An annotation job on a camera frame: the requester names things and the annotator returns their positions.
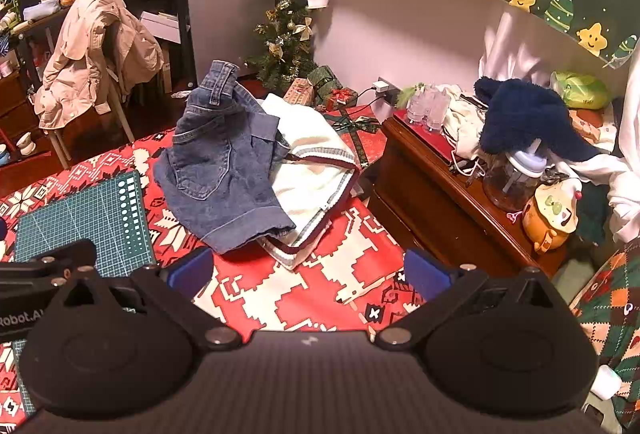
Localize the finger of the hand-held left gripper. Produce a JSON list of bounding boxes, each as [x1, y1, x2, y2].
[[0, 239, 97, 290]]

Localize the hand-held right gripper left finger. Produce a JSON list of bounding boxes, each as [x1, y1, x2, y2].
[[52, 246, 242, 352]]

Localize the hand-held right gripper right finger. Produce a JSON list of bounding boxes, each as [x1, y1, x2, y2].
[[375, 248, 571, 350]]

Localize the blue denim shorts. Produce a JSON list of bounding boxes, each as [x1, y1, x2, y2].
[[152, 60, 298, 256]]

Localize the green cutting mat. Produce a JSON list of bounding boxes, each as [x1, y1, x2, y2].
[[14, 170, 158, 277]]

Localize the wooden nightstand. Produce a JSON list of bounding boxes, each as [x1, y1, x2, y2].
[[367, 109, 568, 277]]

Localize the red patterned blanket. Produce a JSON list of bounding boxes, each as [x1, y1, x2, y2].
[[0, 111, 426, 430]]

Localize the clear straw drinking bottle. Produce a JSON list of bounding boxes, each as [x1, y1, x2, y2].
[[482, 139, 546, 212]]

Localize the flat red green gift box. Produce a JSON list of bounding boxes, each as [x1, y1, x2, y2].
[[325, 106, 388, 170]]

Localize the cream patterned cloth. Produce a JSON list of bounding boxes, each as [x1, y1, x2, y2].
[[442, 84, 488, 160]]

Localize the white knit vest striped trim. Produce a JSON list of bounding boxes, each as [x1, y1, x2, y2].
[[260, 93, 362, 271]]

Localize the wooden drawer cabinet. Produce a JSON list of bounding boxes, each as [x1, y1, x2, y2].
[[0, 69, 42, 155]]

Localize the clear plastic bottle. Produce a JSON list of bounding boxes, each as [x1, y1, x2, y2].
[[426, 86, 449, 132], [406, 89, 428, 125]]

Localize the grey chair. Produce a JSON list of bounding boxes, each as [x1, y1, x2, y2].
[[47, 19, 136, 170]]

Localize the dark blue fluffy cloth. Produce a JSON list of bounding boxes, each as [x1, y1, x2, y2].
[[472, 76, 608, 162]]

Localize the small red gift box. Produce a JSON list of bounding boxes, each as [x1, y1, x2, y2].
[[327, 86, 359, 111]]

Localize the argyle patterned cloth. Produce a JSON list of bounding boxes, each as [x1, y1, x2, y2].
[[570, 239, 640, 425]]

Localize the brown patterned gift box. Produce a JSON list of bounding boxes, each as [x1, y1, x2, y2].
[[284, 78, 316, 107]]

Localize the beige jacket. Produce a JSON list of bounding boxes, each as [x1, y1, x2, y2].
[[34, 0, 165, 131]]

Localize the white hoodie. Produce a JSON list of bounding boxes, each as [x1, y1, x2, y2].
[[570, 59, 640, 245]]

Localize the black desk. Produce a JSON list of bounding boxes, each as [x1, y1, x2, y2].
[[10, 0, 196, 95]]

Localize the sheer white cloth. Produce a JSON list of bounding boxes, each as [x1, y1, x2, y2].
[[477, 11, 551, 87]]

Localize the green plush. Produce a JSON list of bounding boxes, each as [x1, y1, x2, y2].
[[550, 70, 613, 110]]

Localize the small Christmas tree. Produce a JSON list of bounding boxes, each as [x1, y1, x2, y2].
[[245, 0, 321, 92]]

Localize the grey refrigerator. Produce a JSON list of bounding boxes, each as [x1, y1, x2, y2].
[[184, 0, 278, 91]]

